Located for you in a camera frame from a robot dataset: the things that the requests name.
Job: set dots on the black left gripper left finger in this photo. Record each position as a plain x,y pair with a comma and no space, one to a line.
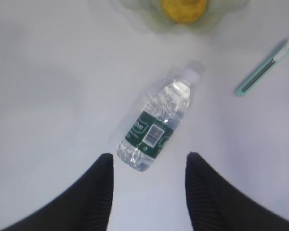
84,206

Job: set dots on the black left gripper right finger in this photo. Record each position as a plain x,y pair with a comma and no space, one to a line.
216,205

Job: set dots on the clear water bottle green label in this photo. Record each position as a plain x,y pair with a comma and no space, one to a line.
161,116

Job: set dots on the yellow pear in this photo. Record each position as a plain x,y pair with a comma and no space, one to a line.
184,11

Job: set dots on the green utility knife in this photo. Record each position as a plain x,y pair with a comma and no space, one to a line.
278,53

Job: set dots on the green wavy glass plate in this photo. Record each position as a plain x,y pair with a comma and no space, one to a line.
149,15

